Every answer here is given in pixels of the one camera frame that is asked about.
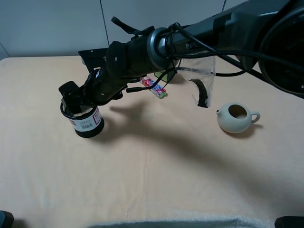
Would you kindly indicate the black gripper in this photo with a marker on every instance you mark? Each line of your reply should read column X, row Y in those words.
column 105, row 82

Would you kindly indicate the black mesh pen holder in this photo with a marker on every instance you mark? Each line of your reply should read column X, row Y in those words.
column 86, row 120

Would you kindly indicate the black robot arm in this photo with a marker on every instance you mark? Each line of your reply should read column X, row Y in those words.
column 264, row 38

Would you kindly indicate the black object bottom left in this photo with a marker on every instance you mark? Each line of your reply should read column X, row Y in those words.
column 6, row 219

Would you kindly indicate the black object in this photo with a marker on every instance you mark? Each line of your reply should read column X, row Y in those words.
column 289, row 222
column 6, row 219

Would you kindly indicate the black object bottom right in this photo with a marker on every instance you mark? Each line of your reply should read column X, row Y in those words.
column 289, row 222

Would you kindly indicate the black blue whiteboard eraser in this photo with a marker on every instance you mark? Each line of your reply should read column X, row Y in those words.
column 68, row 88

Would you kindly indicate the red candy pack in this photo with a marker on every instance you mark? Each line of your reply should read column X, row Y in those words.
column 157, row 90

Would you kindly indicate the dark green pump bottle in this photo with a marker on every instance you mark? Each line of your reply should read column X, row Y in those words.
column 166, row 78

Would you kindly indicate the cream ceramic teapot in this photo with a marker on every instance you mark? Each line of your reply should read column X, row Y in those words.
column 236, row 118

